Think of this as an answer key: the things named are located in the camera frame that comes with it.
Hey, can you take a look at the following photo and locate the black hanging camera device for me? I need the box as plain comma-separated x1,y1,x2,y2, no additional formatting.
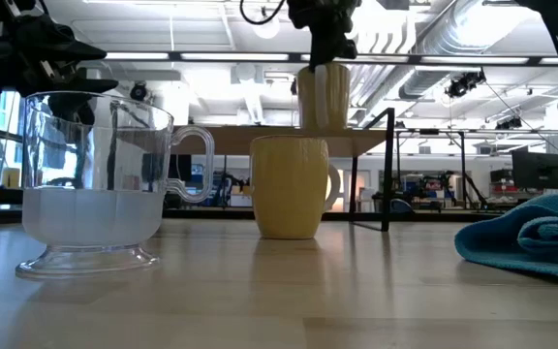
445,69,487,99

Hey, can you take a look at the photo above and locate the black aluminium table frame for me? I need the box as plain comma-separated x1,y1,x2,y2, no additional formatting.
162,206,498,223

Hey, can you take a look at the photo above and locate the black metal shelf leg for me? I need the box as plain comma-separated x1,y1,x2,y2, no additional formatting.
348,107,396,233

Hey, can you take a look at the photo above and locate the silver ceiling air duct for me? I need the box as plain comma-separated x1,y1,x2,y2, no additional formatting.
398,0,549,102

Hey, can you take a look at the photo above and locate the wide yellow ceramic mug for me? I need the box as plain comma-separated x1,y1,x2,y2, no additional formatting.
248,135,342,240

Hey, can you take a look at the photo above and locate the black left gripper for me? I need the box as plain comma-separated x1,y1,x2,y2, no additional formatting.
0,0,119,98

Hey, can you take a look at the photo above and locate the black computer monitor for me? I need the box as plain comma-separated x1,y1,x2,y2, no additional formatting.
511,149,558,191

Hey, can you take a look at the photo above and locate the blue cloth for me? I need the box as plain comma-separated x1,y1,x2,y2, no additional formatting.
454,190,558,290

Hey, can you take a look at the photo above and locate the tall yellow ceramic mug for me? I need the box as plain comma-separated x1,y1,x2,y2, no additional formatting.
296,61,352,131

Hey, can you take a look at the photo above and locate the clear plastic handled cup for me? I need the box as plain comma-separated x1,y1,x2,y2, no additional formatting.
15,90,216,281

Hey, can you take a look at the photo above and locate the black overhead frame bar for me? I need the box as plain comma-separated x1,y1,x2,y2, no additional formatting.
79,50,558,67

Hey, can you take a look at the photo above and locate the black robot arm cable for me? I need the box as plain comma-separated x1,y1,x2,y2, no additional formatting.
238,0,288,26

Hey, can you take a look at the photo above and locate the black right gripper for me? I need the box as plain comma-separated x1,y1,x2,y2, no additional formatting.
286,0,362,72

